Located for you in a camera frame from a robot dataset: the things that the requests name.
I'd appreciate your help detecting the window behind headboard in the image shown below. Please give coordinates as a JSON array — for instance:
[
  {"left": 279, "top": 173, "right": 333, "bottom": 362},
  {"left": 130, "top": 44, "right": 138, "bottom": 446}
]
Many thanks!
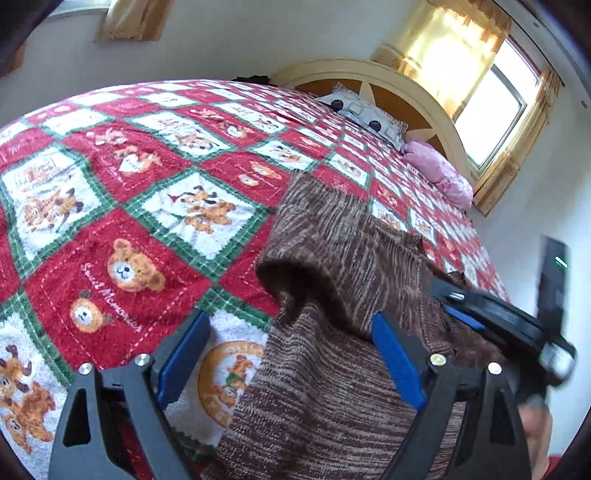
[{"left": 456, "top": 39, "right": 539, "bottom": 178}]

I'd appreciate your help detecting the red jacket sleeve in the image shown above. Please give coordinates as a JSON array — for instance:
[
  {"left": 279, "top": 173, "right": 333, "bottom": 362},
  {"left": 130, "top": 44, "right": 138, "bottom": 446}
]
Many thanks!
[{"left": 541, "top": 455, "right": 561, "bottom": 480}]

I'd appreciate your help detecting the pink pillow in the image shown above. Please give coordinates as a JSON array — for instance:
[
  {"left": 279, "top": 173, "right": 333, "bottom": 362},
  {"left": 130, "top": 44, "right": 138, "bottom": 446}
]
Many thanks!
[{"left": 403, "top": 140, "right": 474, "bottom": 212}]

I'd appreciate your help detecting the cream arched wooden headboard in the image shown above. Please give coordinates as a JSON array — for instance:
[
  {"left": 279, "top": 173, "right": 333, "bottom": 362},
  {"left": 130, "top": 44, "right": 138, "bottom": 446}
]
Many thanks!
[{"left": 270, "top": 58, "right": 471, "bottom": 179}]

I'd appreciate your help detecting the black item beside bed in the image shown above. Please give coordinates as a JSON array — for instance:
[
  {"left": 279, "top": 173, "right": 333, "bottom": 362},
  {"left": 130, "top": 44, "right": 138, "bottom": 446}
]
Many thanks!
[{"left": 233, "top": 75, "right": 276, "bottom": 87}]

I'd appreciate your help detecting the brown knitted sweater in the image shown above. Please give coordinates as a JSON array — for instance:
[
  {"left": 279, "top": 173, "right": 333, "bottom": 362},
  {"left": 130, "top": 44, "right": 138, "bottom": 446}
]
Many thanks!
[{"left": 202, "top": 169, "right": 509, "bottom": 480}]

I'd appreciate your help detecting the yellow curtain by headboard left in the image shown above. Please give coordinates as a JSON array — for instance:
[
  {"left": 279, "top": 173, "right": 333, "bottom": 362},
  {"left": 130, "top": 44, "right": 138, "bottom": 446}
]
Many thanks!
[{"left": 372, "top": 1, "right": 512, "bottom": 120}]

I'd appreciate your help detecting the yellow curtain by headboard right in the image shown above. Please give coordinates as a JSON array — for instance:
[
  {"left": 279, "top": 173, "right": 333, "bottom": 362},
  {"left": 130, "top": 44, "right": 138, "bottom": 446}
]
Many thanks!
[{"left": 474, "top": 67, "right": 562, "bottom": 217}]

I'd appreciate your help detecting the grey patterned pillow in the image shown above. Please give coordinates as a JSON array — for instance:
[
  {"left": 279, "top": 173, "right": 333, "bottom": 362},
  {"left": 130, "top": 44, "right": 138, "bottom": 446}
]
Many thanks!
[{"left": 317, "top": 83, "right": 408, "bottom": 151}]

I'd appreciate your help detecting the person's right hand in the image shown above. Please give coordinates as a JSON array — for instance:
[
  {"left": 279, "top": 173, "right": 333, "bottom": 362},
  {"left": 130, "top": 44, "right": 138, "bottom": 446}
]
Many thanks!
[{"left": 518, "top": 395, "right": 553, "bottom": 480}]

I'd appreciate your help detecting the yellow curtain by headboard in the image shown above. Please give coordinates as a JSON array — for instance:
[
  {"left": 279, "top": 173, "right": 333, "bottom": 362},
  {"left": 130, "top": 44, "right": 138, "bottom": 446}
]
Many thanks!
[
  {"left": 372, "top": 1, "right": 512, "bottom": 120},
  {"left": 474, "top": 67, "right": 562, "bottom": 217}
]

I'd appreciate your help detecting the side window right curtain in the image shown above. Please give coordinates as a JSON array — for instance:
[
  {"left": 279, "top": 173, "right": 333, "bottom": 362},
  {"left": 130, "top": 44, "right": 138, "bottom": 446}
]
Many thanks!
[{"left": 98, "top": 0, "right": 173, "bottom": 42}]

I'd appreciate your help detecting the red patchwork teddy bedspread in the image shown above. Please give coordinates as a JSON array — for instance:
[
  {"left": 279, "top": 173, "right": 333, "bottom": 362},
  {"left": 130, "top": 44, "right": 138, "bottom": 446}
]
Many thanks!
[{"left": 1, "top": 80, "right": 505, "bottom": 479}]

